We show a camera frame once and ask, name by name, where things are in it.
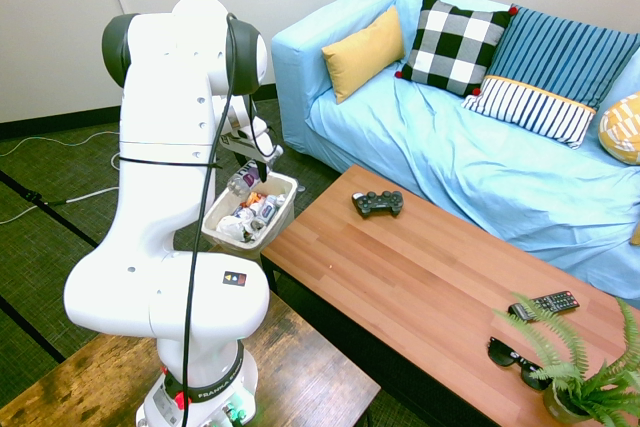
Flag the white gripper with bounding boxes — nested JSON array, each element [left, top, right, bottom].
[[233, 115, 285, 184]]

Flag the clear plastic bottle purple label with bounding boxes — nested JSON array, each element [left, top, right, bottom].
[[226, 160, 264, 198]]

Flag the discarded bottle blue label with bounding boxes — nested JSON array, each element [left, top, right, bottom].
[[256, 193, 287, 221]]

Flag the crumpled white paper trash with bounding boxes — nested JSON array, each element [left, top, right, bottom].
[[215, 215, 252, 239]]

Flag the grey trash bin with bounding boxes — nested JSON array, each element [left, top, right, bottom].
[[201, 170, 300, 261]]

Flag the black Sony game controller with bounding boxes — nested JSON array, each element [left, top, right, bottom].
[[351, 190, 405, 220]]

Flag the plain yellow pillow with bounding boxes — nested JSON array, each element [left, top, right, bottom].
[[321, 5, 407, 105]]

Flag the light blue sofa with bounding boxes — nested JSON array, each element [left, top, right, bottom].
[[271, 0, 640, 309]]

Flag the black white checkered pillow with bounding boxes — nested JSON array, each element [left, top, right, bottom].
[[394, 0, 520, 98]]

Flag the white navy striped pillow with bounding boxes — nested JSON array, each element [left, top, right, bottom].
[[460, 74, 598, 150]]

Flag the black sunglasses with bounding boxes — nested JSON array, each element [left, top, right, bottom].
[[487, 336, 554, 392]]

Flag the black TV remote control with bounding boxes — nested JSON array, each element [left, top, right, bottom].
[[508, 290, 581, 323]]

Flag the blue striped pillow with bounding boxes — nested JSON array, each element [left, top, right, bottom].
[[487, 5, 640, 111]]

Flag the green fern plant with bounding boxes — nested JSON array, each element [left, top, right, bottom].
[[492, 293, 640, 427]]

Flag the yellow white patterned pillow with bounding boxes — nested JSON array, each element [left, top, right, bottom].
[[598, 91, 640, 167]]

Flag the green plant pot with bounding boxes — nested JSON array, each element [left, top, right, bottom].
[[541, 380, 592, 425]]

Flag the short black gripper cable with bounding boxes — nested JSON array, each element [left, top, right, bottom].
[[246, 92, 278, 159]]

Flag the black strap around arm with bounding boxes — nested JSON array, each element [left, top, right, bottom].
[[118, 155, 223, 170]]

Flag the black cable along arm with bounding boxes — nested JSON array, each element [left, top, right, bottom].
[[180, 13, 239, 427]]

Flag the white floor cable black plug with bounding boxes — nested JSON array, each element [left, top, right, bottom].
[[0, 185, 121, 226]]

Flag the thin white floor cable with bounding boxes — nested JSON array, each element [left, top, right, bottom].
[[0, 130, 121, 159]]

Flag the black wall baseboard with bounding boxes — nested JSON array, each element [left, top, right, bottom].
[[0, 83, 279, 141]]

